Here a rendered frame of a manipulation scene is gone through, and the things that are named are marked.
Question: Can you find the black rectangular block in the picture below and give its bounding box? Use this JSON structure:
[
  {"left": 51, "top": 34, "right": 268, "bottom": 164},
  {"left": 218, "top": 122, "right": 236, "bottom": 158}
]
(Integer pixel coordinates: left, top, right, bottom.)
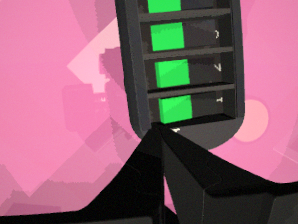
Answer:
[{"left": 165, "top": 205, "right": 180, "bottom": 224}]

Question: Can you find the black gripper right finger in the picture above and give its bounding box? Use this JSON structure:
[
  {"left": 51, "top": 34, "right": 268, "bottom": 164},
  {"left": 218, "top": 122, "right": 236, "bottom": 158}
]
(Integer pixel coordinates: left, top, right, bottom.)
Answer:
[{"left": 158, "top": 127, "right": 298, "bottom": 224}]

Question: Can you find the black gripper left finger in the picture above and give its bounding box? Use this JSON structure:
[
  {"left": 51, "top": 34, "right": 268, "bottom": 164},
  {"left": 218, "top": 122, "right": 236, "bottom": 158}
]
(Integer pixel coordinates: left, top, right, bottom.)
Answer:
[{"left": 0, "top": 128, "right": 165, "bottom": 224}]

